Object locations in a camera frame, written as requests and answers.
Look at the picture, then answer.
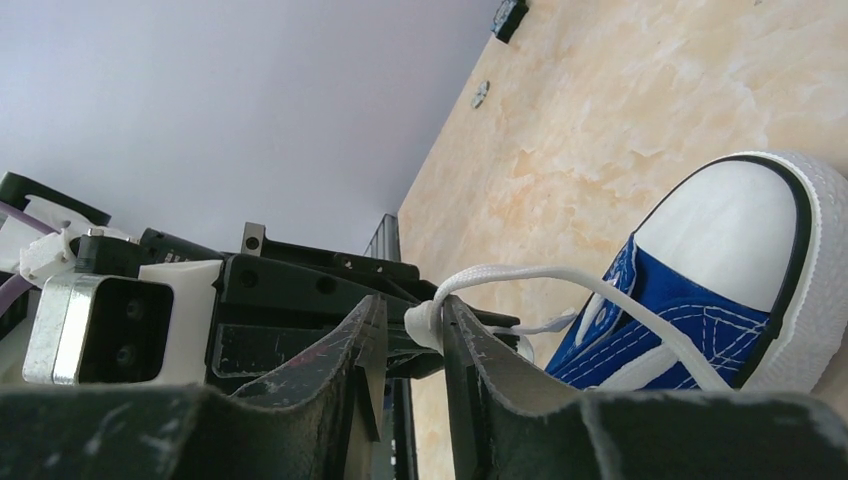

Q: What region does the white shoelace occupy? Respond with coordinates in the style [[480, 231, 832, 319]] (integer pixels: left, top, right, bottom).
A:
[[404, 263, 735, 393]]

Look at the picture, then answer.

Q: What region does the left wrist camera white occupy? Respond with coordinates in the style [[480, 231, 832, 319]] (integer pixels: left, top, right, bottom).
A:
[[19, 227, 226, 386]]

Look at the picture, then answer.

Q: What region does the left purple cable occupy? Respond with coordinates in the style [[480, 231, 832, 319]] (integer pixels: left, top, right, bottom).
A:
[[0, 200, 61, 318]]

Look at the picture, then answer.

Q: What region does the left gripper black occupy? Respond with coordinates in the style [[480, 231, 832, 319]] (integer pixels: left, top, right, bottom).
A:
[[139, 222, 521, 392]]

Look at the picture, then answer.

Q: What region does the blue canvas sneaker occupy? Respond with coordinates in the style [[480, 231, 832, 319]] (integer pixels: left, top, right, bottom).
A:
[[544, 150, 848, 396]]

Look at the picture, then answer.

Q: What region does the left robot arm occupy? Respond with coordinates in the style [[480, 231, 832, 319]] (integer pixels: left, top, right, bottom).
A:
[[1, 172, 443, 393]]

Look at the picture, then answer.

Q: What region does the small blue toy robot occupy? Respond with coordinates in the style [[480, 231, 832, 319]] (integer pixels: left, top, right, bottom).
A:
[[490, 0, 529, 44]]

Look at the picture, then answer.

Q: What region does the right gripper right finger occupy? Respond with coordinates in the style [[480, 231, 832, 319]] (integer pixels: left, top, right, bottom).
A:
[[442, 297, 583, 479]]

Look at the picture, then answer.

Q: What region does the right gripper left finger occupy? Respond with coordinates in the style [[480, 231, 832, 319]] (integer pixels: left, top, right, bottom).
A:
[[232, 295, 388, 479]]

